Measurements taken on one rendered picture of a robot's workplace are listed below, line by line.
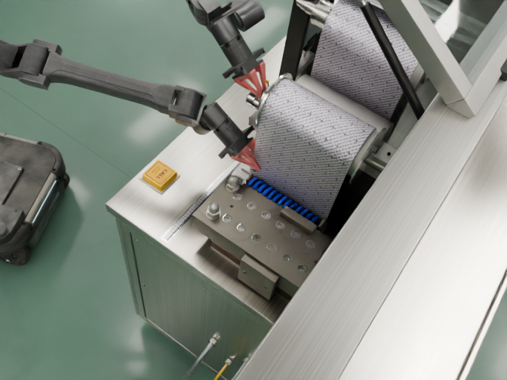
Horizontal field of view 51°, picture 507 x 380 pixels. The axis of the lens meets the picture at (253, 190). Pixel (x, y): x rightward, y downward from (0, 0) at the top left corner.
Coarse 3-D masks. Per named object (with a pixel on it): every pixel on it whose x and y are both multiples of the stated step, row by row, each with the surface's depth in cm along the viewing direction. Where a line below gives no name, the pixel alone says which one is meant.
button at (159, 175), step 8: (152, 168) 150; (160, 168) 151; (168, 168) 151; (144, 176) 149; (152, 176) 149; (160, 176) 149; (168, 176) 149; (176, 176) 152; (152, 184) 149; (160, 184) 148; (168, 184) 150
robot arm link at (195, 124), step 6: (204, 96) 131; (204, 102) 131; (198, 108) 131; (198, 114) 130; (180, 120) 128; (186, 120) 128; (192, 120) 129; (198, 120) 129; (186, 126) 131; (192, 126) 132; (198, 126) 136; (204, 126) 136; (198, 132) 140; (204, 132) 138
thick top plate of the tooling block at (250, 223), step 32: (224, 192) 136; (256, 192) 137; (192, 224) 135; (224, 224) 131; (256, 224) 132; (288, 224) 133; (256, 256) 127; (288, 256) 128; (320, 256) 128; (288, 288) 127
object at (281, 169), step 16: (256, 144) 130; (272, 144) 126; (272, 160) 130; (288, 160) 126; (304, 160) 123; (256, 176) 140; (272, 176) 135; (288, 176) 131; (304, 176) 127; (320, 176) 124; (288, 192) 136; (304, 192) 132; (320, 192) 128; (336, 192) 124; (304, 208) 136; (320, 208) 132
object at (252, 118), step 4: (256, 100) 133; (256, 104) 133; (256, 108) 134; (256, 112) 138; (252, 116) 137; (256, 116) 137; (252, 120) 137; (248, 124) 139; (252, 124) 138; (256, 128) 138; (256, 132) 141; (256, 136) 142; (244, 164) 156; (244, 168) 155; (248, 168) 155; (248, 172) 155
